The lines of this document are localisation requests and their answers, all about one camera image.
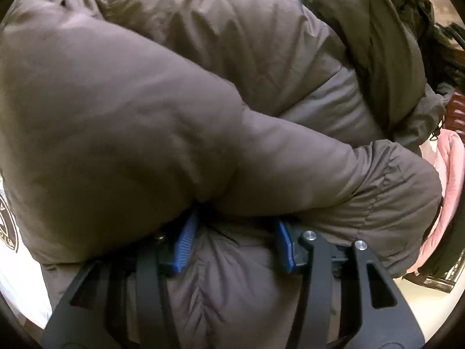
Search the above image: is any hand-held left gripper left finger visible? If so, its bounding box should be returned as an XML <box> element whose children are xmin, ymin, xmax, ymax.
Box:
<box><xmin>40</xmin><ymin>211</ymin><xmax>200</xmax><ymax>349</ymax></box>

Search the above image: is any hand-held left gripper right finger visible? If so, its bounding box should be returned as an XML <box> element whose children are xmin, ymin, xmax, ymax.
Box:
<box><xmin>274</xmin><ymin>219</ymin><xmax>425</xmax><ymax>349</ymax></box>

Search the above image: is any brown puffer jacket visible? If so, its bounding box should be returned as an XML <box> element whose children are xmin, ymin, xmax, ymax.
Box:
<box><xmin>0</xmin><ymin>0</ymin><xmax>448</xmax><ymax>349</ymax></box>

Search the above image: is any black puffer jacket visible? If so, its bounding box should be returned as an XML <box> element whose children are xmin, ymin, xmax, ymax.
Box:
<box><xmin>403</xmin><ymin>196</ymin><xmax>465</xmax><ymax>293</ymax></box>

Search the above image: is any plaid bed sheet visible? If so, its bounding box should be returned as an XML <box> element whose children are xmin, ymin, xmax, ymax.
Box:
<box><xmin>0</xmin><ymin>185</ymin><xmax>55</xmax><ymax>331</ymax></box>

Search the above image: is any pink folded clothing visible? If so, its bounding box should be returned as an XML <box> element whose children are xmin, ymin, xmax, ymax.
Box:
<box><xmin>407</xmin><ymin>129</ymin><xmax>465</xmax><ymax>275</ymax></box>

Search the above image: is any dark wooden headboard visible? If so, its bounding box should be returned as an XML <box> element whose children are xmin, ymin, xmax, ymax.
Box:
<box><xmin>398</xmin><ymin>0</ymin><xmax>465</xmax><ymax>135</ymax></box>

